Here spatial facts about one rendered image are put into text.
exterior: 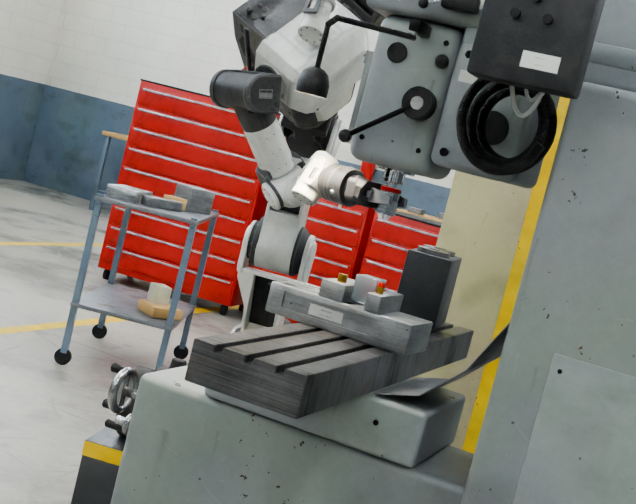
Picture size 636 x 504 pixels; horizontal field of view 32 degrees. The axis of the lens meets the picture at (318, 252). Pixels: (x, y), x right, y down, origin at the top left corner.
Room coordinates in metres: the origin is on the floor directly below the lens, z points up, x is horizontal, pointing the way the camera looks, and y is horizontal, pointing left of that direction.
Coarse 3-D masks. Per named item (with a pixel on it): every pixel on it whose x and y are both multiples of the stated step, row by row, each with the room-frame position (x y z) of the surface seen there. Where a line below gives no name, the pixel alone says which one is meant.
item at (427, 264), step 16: (416, 256) 2.91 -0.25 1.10; (432, 256) 2.90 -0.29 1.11; (448, 256) 2.94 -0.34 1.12; (416, 272) 2.91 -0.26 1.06; (432, 272) 2.90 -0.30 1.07; (448, 272) 2.89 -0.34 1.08; (400, 288) 2.92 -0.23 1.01; (416, 288) 2.91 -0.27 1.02; (432, 288) 2.90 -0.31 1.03; (448, 288) 2.97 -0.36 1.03; (416, 304) 2.91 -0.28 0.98; (432, 304) 2.90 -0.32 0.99; (448, 304) 3.07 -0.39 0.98; (432, 320) 2.89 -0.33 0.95
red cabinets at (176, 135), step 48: (144, 96) 7.89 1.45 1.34; (192, 96) 7.80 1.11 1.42; (144, 144) 7.87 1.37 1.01; (192, 144) 7.76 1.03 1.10; (240, 144) 7.68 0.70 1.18; (240, 192) 7.65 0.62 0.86; (144, 240) 7.82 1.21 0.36; (240, 240) 7.64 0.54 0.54; (336, 240) 7.39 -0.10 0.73; (384, 240) 7.23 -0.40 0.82; (432, 240) 7.06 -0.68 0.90; (192, 288) 7.70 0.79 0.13
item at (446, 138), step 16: (464, 48) 2.33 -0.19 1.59; (464, 64) 2.32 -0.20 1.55; (464, 80) 2.32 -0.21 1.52; (448, 96) 2.33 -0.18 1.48; (448, 112) 2.33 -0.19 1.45; (496, 112) 2.29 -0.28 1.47; (512, 112) 2.28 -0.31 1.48; (448, 128) 2.32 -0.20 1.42; (496, 128) 2.28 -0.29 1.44; (512, 128) 2.28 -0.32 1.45; (528, 128) 2.27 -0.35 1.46; (448, 144) 2.32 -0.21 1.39; (496, 144) 2.28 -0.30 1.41; (512, 144) 2.27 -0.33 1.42; (528, 144) 2.29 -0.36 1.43; (432, 160) 2.34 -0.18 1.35; (448, 160) 2.32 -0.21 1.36; (464, 160) 2.30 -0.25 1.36; (480, 176) 2.39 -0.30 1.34; (496, 176) 2.28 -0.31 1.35; (512, 176) 2.27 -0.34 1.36; (528, 176) 2.37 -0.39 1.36
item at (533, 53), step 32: (512, 0) 2.04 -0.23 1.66; (544, 0) 2.02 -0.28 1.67; (576, 0) 2.00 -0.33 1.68; (480, 32) 2.06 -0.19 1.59; (512, 32) 2.04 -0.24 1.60; (544, 32) 2.02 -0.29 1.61; (576, 32) 2.00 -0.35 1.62; (480, 64) 2.05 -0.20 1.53; (512, 64) 2.03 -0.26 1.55; (544, 64) 2.01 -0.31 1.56; (576, 64) 1.99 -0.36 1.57; (576, 96) 2.04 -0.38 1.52
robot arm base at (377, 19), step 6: (342, 0) 2.92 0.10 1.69; (348, 0) 2.91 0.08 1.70; (354, 6) 2.91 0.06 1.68; (360, 6) 2.92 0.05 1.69; (360, 12) 2.90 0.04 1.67; (366, 12) 2.91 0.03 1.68; (366, 18) 2.90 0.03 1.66; (372, 18) 2.89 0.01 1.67; (378, 18) 2.90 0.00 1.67; (384, 18) 2.94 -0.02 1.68; (378, 24) 2.94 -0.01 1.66
